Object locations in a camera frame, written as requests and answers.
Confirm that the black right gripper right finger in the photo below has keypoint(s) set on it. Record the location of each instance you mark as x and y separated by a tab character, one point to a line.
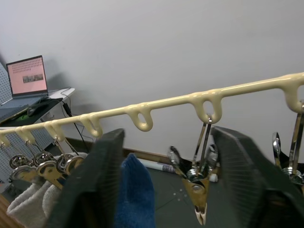
247	180

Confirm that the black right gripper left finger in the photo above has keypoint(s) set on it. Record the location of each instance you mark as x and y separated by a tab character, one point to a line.
95	185

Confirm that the blue sock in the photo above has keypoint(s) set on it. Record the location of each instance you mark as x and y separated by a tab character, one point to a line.
135	190

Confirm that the metal hanger clip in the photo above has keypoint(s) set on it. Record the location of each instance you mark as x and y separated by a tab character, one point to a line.
46	167
71	164
197	190
294	152
21	173

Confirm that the cream plastic clip hanger bar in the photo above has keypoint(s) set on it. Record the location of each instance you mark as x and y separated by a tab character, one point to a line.
166	101

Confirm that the white sock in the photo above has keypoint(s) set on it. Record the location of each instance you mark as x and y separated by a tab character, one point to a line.
26	206
53	197

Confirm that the rolled white paper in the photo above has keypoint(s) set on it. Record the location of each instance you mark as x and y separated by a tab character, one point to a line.
164	167

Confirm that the black mouse pad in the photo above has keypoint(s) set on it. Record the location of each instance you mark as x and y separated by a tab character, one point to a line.
45	107

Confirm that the black computer mouse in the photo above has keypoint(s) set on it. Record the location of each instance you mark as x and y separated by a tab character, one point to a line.
32	110

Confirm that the white side table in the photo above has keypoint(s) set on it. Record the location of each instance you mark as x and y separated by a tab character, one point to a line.
59	93

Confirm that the open laptop with pink screen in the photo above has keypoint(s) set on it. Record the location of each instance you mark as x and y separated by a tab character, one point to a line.
27	76

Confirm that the white perforated pegboard panel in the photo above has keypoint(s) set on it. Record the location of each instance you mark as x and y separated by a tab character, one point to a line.
4	83

